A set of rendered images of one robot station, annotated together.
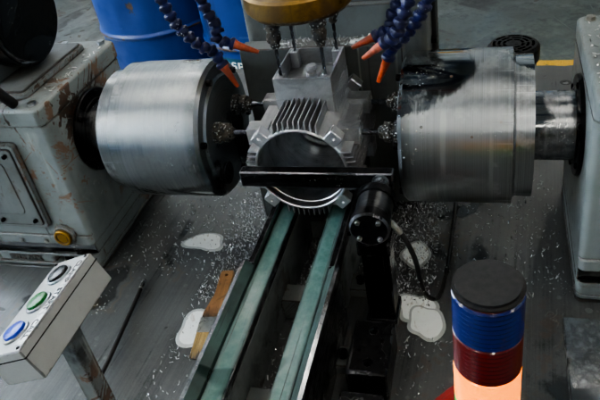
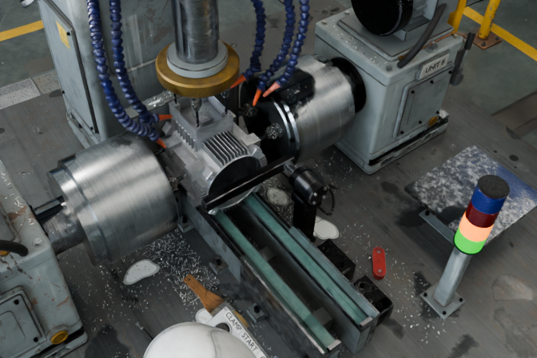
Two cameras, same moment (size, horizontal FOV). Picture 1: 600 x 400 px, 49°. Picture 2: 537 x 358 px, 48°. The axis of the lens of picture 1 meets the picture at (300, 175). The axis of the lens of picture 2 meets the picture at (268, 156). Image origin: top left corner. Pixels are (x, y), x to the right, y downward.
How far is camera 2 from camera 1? 0.95 m
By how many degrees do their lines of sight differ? 45
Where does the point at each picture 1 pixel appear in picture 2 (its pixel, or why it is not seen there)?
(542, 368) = (389, 216)
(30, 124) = (45, 259)
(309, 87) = (219, 125)
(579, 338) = (419, 192)
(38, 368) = not seen: outside the picture
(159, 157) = (149, 225)
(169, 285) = (157, 312)
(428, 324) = (326, 229)
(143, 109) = (125, 197)
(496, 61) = (319, 68)
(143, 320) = not seen: hidden behind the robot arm
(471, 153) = (332, 125)
